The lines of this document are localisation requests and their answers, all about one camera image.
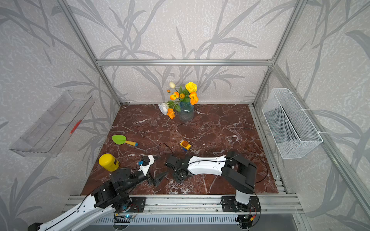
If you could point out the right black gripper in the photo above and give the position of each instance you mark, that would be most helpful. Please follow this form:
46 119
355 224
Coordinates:
177 169

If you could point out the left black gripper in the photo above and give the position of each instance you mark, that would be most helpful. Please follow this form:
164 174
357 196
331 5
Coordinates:
155 182

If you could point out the yellow lego brick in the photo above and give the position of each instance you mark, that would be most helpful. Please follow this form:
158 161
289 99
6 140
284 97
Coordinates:
188 147

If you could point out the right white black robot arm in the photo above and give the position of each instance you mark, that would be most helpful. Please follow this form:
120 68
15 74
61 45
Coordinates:
237 170

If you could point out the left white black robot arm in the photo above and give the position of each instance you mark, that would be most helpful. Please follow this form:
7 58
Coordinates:
112 196

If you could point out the left green circuit board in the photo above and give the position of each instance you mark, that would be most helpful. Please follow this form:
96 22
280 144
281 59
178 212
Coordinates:
123 219

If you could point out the blue glass vase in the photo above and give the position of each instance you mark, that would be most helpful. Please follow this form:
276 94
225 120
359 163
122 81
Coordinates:
186 111

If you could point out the yellow plastic jar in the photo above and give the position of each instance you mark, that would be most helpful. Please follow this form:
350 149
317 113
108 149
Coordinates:
109 162

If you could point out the green toy shovel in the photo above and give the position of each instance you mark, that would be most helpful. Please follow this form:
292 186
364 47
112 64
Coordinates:
121 139

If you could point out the artificial flower bouquet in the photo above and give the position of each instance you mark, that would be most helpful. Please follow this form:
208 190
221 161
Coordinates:
186 94

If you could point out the red pen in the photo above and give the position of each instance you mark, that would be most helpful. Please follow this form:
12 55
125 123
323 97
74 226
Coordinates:
75 127

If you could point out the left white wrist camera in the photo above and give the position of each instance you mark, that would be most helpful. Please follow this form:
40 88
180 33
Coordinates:
146 162

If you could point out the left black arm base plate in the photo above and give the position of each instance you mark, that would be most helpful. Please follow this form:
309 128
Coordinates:
134 204

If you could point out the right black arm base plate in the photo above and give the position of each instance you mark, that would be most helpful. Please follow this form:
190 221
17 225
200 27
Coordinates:
229 204

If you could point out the right circuit board with wires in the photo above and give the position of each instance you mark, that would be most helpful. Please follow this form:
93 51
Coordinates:
245 221

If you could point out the aluminium frame crossbar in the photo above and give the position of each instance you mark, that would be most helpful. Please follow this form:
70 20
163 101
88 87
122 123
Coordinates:
166 62

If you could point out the aluminium front rail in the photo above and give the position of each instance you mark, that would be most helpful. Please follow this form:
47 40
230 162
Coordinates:
212 204

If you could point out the white wire mesh basket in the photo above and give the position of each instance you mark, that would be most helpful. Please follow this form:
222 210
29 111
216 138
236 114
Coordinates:
293 132

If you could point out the transparent plastic wall shelf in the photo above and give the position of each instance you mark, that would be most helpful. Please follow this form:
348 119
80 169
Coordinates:
49 134

